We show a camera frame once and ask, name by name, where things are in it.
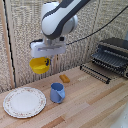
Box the black wire oven rack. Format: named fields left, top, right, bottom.
left=79, top=64, right=112, bottom=85

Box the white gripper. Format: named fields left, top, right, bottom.
left=30, top=39, right=67, bottom=67

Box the black wire dish rack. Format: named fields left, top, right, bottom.
left=90, top=37, right=128, bottom=79

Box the white patterned plate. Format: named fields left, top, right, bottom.
left=2, top=86, right=47, bottom=119

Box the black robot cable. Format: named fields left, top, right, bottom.
left=65, top=5, right=128, bottom=46

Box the orange sponge block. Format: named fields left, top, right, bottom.
left=59, top=74, right=71, bottom=84

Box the yellow bowl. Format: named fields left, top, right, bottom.
left=29, top=56, right=52, bottom=75

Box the blue pitcher cup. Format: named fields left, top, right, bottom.
left=49, top=82, right=66, bottom=104

